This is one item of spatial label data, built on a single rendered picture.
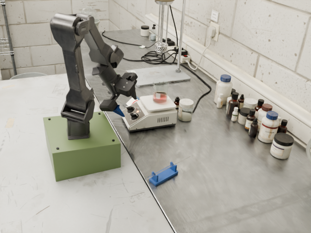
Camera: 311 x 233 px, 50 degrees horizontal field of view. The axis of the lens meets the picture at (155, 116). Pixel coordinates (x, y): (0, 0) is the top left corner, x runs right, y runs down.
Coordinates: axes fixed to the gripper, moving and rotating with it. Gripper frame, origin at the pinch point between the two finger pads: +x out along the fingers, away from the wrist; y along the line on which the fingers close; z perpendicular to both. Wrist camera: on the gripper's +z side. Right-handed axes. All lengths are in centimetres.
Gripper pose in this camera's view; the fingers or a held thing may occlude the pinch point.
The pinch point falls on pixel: (125, 101)
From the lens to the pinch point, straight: 125.7
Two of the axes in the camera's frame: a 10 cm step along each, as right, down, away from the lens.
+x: 4.3, 6.9, 5.9
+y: 4.6, -7.2, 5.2
